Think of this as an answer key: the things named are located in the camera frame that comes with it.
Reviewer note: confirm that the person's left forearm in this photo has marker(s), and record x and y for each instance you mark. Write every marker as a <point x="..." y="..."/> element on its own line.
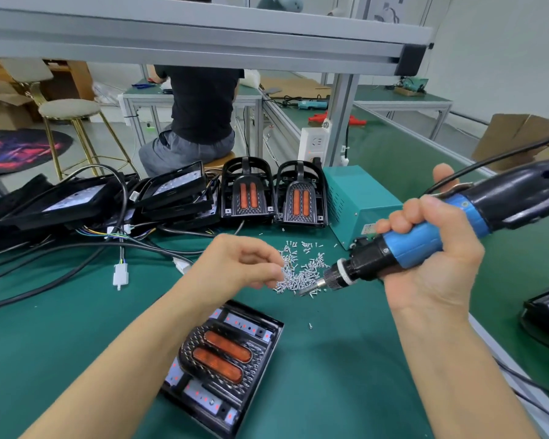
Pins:
<point x="119" y="370"/>

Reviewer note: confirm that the white handheld device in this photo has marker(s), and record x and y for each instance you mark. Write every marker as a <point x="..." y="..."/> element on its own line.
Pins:
<point x="279" y="2"/>

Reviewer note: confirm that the round beige stool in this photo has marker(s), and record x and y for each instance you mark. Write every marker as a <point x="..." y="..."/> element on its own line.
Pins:
<point x="69" y="108"/>

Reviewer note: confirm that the red tool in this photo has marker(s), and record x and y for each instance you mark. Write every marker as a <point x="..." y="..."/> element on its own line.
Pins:
<point x="320" y="118"/>

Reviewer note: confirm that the teal power supply box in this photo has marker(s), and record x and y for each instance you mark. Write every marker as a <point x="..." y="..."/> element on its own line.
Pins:
<point x="357" y="205"/>

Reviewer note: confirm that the person's left hand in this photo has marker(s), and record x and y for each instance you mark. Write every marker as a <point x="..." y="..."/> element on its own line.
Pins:
<point x="233" y="265"/>

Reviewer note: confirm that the colourful round rug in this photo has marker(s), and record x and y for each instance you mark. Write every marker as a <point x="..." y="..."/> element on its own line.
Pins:
<point x="23" y="151"/>

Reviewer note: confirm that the open brown cardboard carton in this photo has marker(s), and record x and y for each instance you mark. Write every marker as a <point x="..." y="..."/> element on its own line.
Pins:
<point x="5" y="109"/>

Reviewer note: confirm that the green workbench white legs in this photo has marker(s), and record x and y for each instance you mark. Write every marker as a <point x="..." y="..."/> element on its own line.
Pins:
<point x="393" y="94"/>

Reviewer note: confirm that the black cover orange strips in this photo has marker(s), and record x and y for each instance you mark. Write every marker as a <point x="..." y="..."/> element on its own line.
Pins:
<point x="224" y="356"/>
<point x="302" y="201"/>
<point x="249" y="196"/>

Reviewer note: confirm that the aluminium shelf frame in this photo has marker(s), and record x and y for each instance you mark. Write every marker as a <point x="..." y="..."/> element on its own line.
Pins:
<point x="210" y="36"/>

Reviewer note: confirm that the heap of small silver screws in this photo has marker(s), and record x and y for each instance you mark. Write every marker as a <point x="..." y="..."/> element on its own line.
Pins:
<point x="302" y="269"/>

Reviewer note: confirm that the white power strip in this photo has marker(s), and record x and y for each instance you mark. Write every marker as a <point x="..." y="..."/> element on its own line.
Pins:
<point x="314" y="144"/>

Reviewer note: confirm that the brown wooden cabinet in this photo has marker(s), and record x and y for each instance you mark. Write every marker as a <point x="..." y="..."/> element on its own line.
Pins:
<point x="69" y="82"/>

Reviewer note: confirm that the person's right hand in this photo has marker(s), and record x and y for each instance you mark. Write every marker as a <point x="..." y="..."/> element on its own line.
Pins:
<point x="444" y="269"/>

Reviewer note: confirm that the small green workbench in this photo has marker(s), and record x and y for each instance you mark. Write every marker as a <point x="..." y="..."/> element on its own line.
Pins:
<point x="137" y="89"/>

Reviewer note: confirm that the stack of unassembled lamp housings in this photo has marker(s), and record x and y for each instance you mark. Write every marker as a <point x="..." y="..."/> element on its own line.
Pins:
<point x="73" y="201"/>

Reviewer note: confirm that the blue black electric screwdriver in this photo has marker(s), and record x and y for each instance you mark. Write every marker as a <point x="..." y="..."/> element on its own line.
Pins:
<point x="521" y="196"/>

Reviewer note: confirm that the brown cardboard box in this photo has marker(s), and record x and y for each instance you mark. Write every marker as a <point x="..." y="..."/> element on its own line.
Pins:
<point x="512" y="141"/>

